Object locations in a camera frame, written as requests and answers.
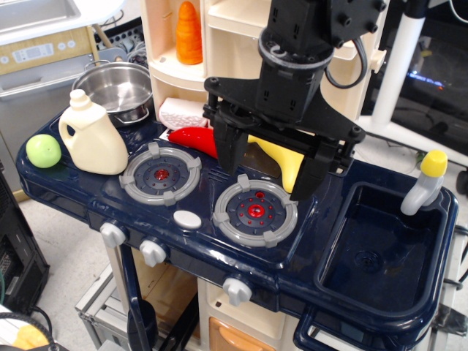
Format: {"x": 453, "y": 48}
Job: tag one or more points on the left grey stove burner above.
{"x": 161, "y": 176}

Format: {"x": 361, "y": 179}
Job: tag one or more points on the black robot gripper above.
{"x": 284, "y": 106}

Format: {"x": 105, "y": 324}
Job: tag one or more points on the grey faucet yellow cap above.
{"x": 429, "y": 183}

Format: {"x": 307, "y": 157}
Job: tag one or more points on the black computer case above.
{"x": 24, "y": 270}

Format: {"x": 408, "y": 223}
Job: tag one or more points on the grey stove burner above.
{"x": 161, "y": 176}
{"x": 255, "y": 213}

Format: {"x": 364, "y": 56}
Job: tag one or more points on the dark blue oven door handle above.
{"x": 141, "y": 324}

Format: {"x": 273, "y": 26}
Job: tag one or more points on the orange drawer front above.
{"x": 223, "y": 337}

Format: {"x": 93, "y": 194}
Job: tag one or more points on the right grey stove knob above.
{"x": 237, "y": 291}

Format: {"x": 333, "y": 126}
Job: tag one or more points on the yellow toy banana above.
{"x": 288, "y": 160}

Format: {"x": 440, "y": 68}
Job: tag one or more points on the dark blue toy sink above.
{"x": 381, "y": 260}

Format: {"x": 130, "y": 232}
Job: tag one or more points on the yellow object bottom left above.
{"x": 29, "y": 337}

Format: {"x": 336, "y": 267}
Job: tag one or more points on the grey appliance with panel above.
{"x": 44, "y": 47}

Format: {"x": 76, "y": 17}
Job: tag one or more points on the grey stove knob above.
{"x": 112, "y": 235}
{"x": 153, "y": 254}
{"x": 237, "y": 291}

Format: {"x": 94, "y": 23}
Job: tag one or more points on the cream detergent bottle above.
{"x": 92, "y": 141}

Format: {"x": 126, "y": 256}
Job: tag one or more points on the orange toy carrot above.
{"x": 188, "y": 36}

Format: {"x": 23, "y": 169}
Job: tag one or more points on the dark blue kitchen countertop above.
{"x": 282, "y": 278}

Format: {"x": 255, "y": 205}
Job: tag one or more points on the white oval button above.
{"x": 187, "y": 220}

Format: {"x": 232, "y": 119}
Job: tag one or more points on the right grey stove burner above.
{"x": 255, "y": 213}

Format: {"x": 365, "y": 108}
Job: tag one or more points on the left grey stove knob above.
{"x": 112, "y": 235}

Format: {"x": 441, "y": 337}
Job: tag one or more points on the green toy apple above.
{"x": 43, "y": 151}

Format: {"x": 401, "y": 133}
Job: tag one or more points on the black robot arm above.
{"x": 299, "y": 24}

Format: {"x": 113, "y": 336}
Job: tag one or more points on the stainless steel pot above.
{"x": 122, "y": 88}

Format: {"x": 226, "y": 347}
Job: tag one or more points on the middle grey stove knob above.
{"x": 153, "y": 254}

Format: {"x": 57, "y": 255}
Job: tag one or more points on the white pole stand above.
{"x": 379, "y": 123}

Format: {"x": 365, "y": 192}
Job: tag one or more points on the red toy pepper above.
{"x": 198, "y": 138}

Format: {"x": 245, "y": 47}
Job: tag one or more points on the white textured sponge toy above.
{"x": 177, "y": 113}

